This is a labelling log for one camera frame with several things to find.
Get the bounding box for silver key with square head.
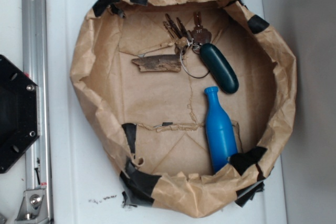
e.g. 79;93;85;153
191;12;212;45

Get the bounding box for bunch of brass keys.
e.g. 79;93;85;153
163;14;193;55

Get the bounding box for aluminium extrusion rail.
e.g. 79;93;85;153
22;0;54;223

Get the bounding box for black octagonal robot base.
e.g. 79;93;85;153
1;55;39;174

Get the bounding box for white plastic tray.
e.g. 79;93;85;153
46;0;287;223

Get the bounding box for brown wood bark piece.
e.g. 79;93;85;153
131;55;182;72

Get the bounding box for dark teal oval key fob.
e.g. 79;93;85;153
199;43;239;94

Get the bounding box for silver wire key ring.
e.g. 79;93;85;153
179;40;212;79

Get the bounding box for metal corner bracket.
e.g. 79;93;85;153
15;189;49;223

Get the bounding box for blue plastic bottle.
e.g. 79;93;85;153
204;87;238;173

